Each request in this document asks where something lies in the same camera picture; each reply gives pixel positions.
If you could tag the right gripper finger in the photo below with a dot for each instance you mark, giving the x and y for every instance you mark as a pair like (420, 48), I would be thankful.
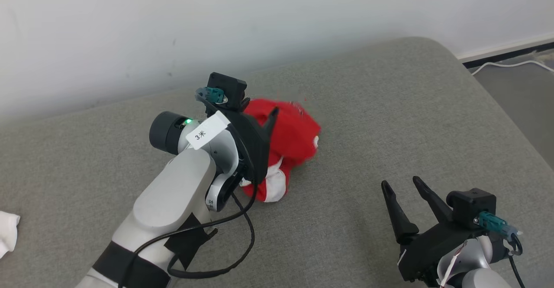
(400, 223)
(437, 208)

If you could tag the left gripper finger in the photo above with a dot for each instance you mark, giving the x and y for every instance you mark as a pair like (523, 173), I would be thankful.
(269, 125)

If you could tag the red basketball shorts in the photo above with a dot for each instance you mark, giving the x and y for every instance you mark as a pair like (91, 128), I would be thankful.
(290, 136)

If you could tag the teal camera plug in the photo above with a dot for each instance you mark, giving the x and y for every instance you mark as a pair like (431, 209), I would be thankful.
(491, 223)
(213, 93)

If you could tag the teal left camera plug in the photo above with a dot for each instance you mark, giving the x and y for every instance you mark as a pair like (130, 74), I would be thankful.
(213, 93)

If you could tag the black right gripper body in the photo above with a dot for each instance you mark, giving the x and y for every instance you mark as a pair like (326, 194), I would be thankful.
(424, 253)

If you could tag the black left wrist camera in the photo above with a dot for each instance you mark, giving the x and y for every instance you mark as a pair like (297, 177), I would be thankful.
(229, 88)

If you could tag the red and white jersey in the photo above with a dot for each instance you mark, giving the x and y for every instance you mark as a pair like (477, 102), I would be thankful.
(8, 231)

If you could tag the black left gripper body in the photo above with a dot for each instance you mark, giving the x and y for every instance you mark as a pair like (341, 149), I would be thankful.
(251, 149)

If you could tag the teal right camera plug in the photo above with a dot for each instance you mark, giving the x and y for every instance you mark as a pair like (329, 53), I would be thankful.
(491, 223)

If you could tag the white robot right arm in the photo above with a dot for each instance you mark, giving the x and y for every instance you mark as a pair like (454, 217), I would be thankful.
(476, 275)

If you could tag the white skirting board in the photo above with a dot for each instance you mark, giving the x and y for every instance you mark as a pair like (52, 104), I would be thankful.
(506, 49)

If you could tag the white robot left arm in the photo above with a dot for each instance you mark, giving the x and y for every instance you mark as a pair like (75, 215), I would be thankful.
(173, 192)

